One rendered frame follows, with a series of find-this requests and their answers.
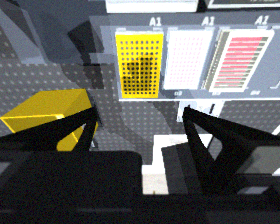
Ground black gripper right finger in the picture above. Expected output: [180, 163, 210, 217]
[182, 106, 280, 194]

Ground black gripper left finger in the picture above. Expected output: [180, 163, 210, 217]
[0, 107, 97, 151]

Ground yellow waste bin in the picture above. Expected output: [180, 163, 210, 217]
[0, 88, 92, 151]

